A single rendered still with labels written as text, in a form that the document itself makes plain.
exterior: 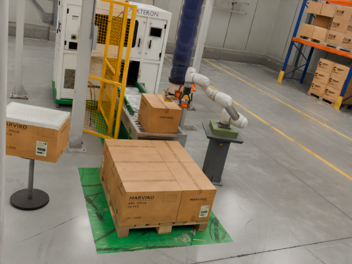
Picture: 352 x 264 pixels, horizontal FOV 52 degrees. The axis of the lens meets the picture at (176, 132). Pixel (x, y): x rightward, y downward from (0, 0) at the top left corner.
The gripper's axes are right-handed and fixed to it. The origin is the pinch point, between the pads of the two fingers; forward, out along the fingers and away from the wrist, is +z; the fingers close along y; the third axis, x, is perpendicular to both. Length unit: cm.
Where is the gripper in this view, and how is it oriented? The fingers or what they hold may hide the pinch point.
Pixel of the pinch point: (184, 104)
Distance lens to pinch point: 400.1
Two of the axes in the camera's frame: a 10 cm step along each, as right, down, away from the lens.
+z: -1.9, 9.1, 3.7
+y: -9.7, -1.3, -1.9
